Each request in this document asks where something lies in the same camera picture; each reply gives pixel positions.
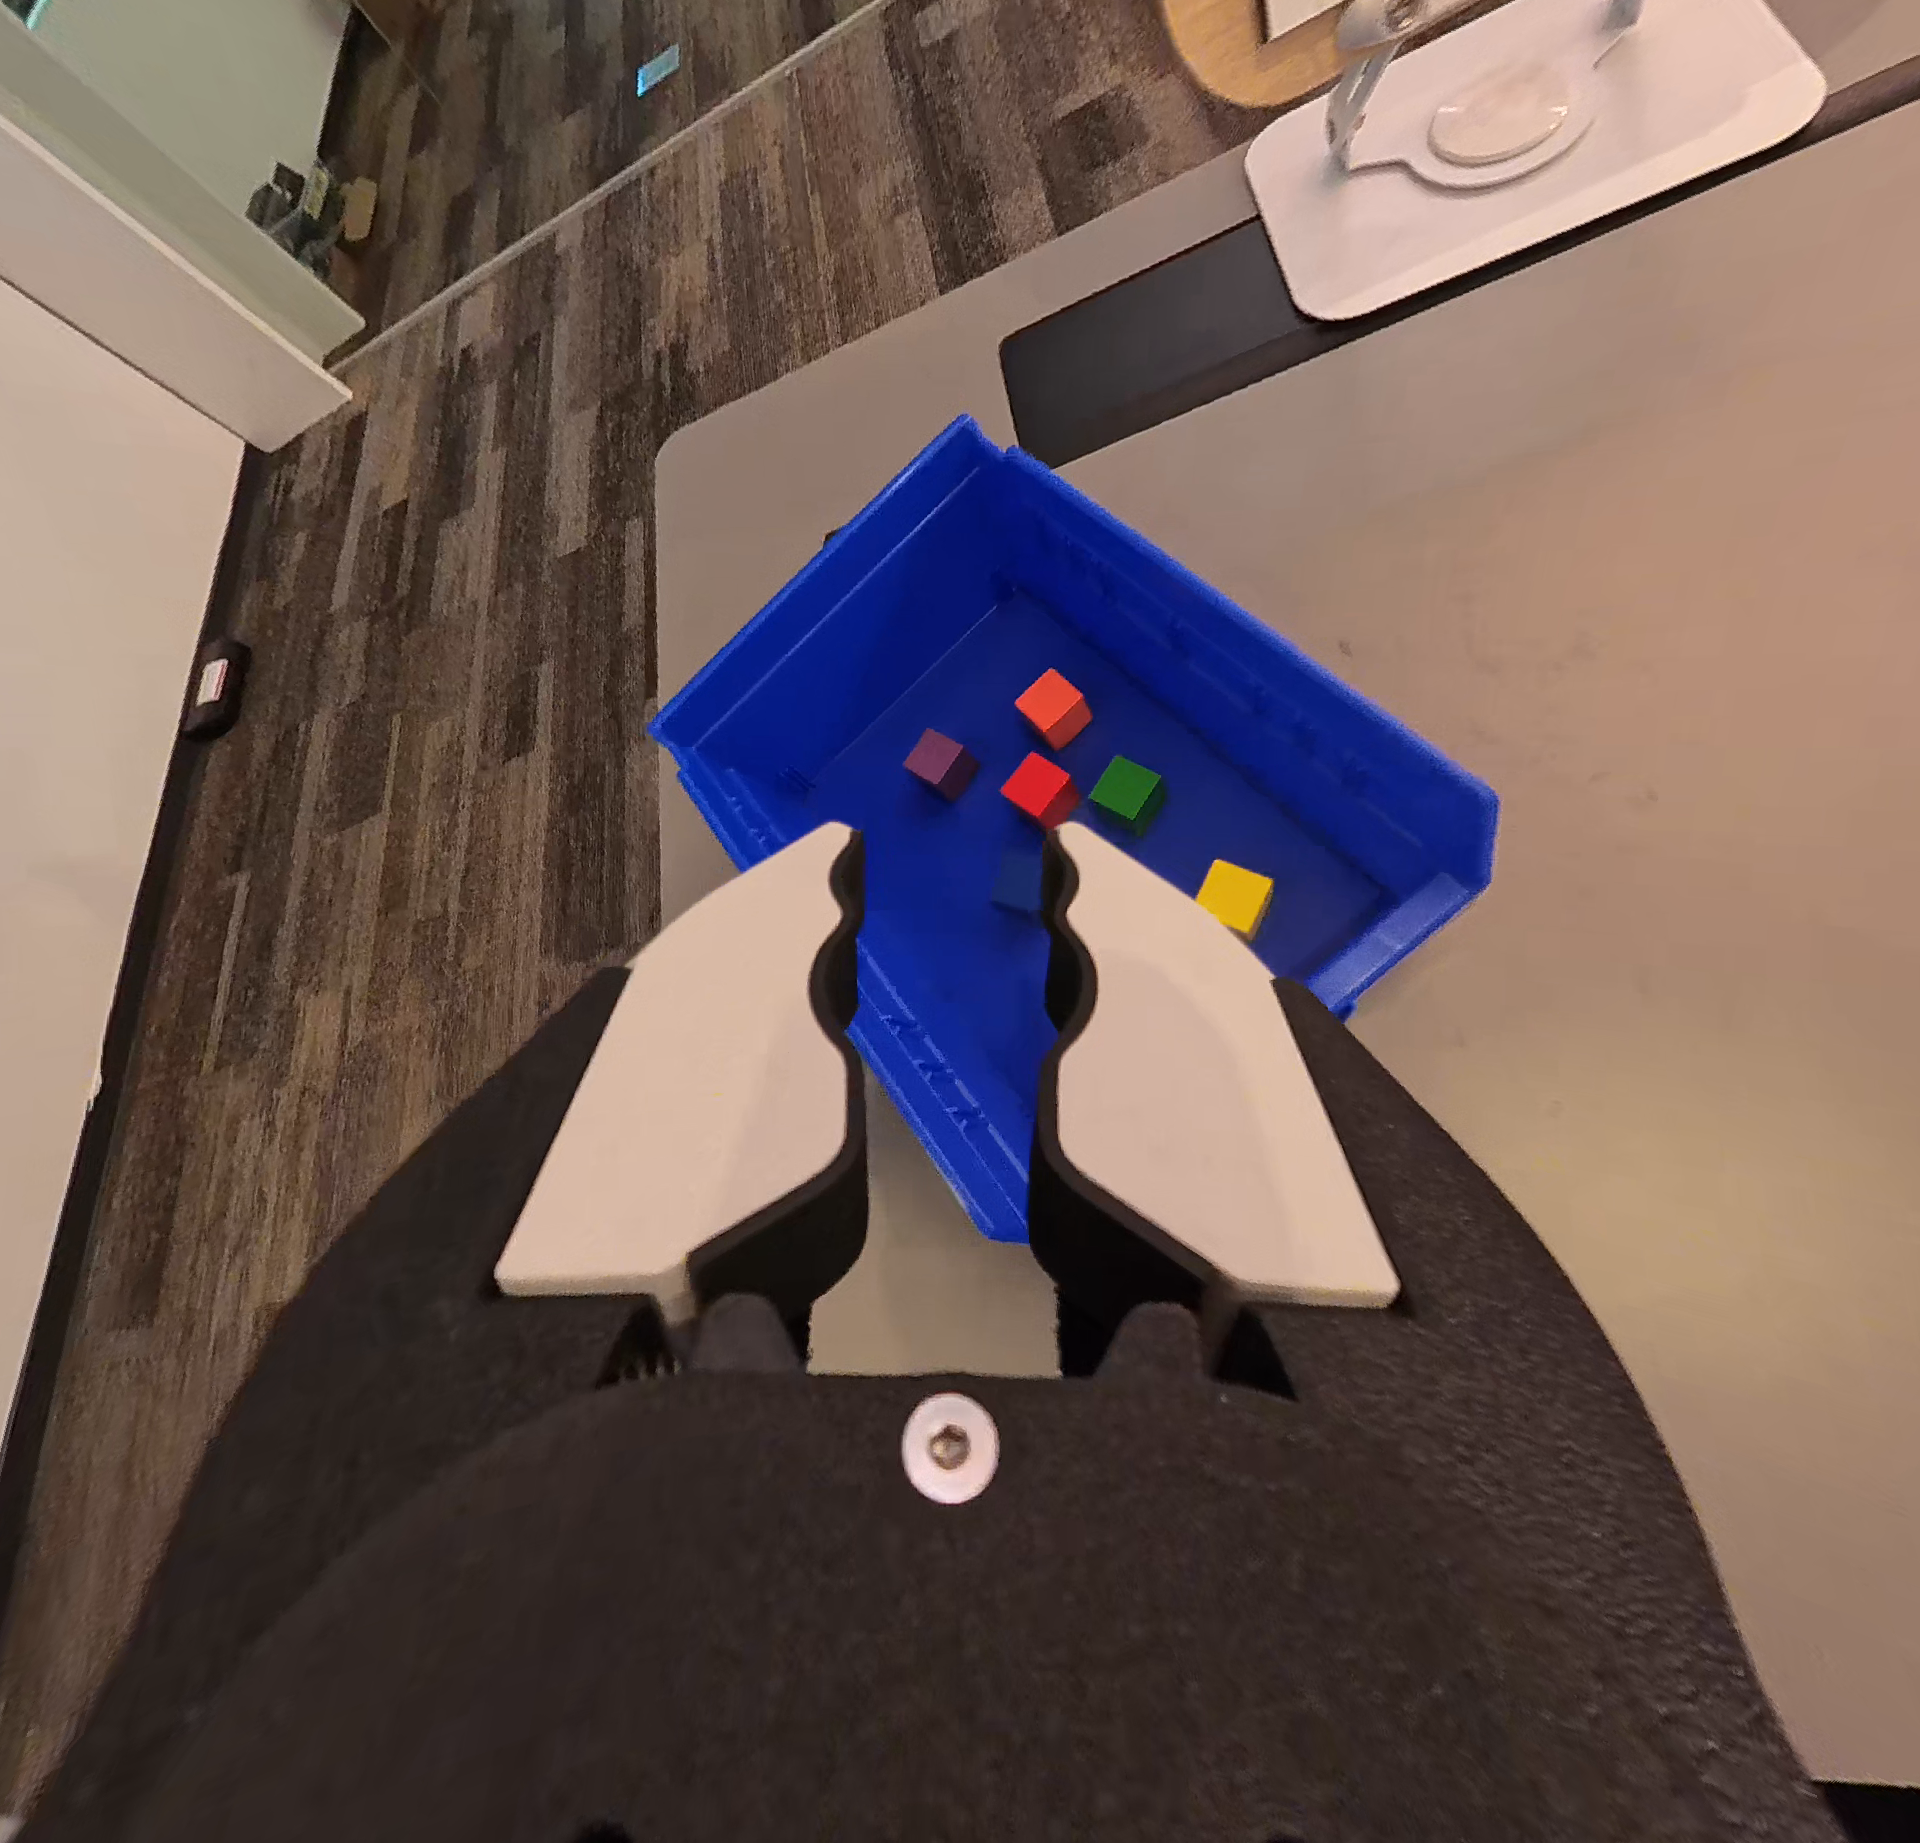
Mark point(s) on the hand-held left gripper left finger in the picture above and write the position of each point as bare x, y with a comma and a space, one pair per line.
690, 1124

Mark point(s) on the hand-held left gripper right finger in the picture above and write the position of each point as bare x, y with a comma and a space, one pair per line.
1215, 1124

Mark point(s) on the yellow wooden cube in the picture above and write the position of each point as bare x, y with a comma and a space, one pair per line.
1235, 894

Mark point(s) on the blue wooden cube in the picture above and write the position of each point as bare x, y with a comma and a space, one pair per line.
1018, 880

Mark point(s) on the green wooden cube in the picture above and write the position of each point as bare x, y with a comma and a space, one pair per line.
1128, 789

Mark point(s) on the red wooden cube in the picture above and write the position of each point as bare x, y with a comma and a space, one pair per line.
1036, 786

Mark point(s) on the purple wooden cube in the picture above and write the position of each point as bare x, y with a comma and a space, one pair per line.
939, 760

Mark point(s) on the orange wooden cube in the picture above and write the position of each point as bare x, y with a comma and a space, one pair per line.
1052, 703

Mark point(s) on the blue plastic bin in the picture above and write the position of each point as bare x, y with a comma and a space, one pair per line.
901, 600

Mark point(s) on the black power adapter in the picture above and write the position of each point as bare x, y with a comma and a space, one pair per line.
217, 688

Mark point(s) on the white side table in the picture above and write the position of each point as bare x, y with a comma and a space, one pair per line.
165, 298

